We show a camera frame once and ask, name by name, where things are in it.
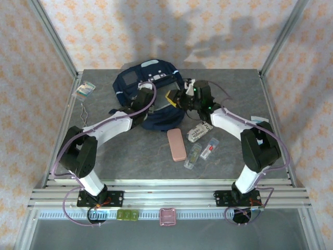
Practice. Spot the navy blue backpack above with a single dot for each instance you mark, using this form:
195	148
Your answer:
122	91

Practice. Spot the clear box with red label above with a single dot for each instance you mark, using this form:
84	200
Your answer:
209	148

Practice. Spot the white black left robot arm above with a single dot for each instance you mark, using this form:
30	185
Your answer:
112	127

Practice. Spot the blue wet wipes pack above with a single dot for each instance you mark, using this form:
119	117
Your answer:
258	119

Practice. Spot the newspaper print pouch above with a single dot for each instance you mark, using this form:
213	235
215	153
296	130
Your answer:
199	132

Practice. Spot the pink pencil case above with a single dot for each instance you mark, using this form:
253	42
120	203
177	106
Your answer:
177	145

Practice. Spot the clear box with compass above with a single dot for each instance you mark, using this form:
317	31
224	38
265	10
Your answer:
193	155

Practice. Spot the clear packet of cream gloves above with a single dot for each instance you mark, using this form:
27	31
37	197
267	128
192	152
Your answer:
83	90

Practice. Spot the wide aluminium extrusion beam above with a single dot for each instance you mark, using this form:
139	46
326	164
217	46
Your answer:
169	195

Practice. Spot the green square button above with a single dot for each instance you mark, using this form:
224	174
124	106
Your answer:
127	215
135	215
120	215

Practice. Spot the pink square box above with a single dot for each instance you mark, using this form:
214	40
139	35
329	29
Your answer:
168	217

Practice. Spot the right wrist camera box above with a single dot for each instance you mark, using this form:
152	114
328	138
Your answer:
189	84

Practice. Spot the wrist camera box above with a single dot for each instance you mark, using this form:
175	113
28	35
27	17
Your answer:
189	84
146	85

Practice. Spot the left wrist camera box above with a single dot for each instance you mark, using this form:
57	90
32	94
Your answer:
146	85

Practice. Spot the aluminium table edge rail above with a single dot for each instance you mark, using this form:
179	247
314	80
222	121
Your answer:
269	96
63	130

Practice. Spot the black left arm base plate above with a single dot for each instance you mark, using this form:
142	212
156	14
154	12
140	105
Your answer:
117	198

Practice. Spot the aluminium frame post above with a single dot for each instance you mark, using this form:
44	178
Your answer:
57	41
280	41

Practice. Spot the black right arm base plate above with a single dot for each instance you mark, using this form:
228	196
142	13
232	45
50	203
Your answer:
221	198

